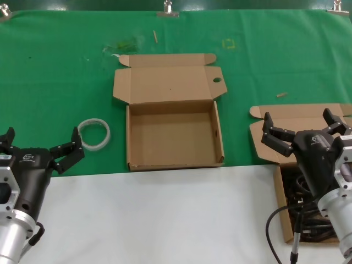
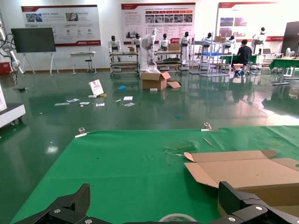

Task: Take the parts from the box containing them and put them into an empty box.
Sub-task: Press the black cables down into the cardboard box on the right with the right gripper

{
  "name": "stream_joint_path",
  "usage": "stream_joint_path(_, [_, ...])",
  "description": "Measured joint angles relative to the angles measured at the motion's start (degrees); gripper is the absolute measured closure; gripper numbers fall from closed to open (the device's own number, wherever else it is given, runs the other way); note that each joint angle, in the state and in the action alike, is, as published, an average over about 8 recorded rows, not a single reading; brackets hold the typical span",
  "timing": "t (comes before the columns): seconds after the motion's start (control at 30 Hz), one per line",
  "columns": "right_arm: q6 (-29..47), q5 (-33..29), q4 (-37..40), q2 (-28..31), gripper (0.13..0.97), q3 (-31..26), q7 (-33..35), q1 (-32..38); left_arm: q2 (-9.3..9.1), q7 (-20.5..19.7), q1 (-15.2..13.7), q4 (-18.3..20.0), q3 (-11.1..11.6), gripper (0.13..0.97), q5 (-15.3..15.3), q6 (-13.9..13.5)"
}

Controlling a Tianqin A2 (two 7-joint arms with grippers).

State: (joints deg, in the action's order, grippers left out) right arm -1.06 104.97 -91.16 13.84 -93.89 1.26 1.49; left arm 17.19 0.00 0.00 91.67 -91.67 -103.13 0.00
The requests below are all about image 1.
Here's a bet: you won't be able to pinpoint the clear tape roll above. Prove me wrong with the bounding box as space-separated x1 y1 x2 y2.
76 117 111 151

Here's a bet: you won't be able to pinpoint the silver binder clip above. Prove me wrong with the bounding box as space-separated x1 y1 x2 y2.
157 0 180 18
0 5 13 23
326 0 350 16

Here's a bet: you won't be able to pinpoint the cardboard box with round hole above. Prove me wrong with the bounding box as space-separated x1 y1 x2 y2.
112 53 228 172

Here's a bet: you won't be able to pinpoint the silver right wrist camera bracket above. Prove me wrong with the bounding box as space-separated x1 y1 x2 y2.
333 134 352 199

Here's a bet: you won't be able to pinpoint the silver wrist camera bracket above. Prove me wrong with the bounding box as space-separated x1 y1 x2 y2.
0 153 22 219
333 134 352 199

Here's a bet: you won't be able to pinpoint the pile of black cables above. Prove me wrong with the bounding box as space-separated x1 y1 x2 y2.
282 164 342 244

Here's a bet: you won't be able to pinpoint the clear plastic wrapper scrap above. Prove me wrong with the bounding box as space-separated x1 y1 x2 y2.
103 35 145 54

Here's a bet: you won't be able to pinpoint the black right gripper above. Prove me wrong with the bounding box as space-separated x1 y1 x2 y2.
260 108 352 197

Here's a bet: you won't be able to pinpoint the right arm cable grey plug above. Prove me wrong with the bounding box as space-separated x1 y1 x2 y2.
290 208 305 264

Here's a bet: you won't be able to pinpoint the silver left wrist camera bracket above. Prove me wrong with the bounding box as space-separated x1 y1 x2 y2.
0 153 22 219

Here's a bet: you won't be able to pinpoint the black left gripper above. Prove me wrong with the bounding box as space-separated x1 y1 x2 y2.
0 126 85 221

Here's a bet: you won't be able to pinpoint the green table cloth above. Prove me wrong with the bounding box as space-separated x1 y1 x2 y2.
0 9 352 178

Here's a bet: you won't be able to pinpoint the open cardboard box plain flaps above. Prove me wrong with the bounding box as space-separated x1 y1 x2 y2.
249 103 352 244

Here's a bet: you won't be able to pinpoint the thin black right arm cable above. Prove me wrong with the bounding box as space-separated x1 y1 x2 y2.
265 202 320 264

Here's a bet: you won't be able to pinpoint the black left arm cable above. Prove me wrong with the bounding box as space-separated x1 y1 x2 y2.
20 221 45 259

